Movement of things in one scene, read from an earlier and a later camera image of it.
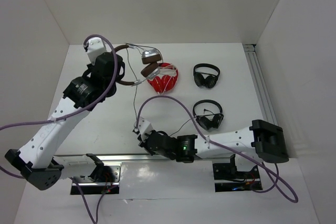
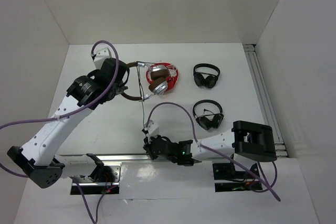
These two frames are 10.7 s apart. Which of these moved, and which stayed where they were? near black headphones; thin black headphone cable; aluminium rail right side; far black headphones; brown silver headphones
Moved: thin black headphone cable; brown silver headphones
Stayed: aluminium rail right side; near black headphones; far black headphones
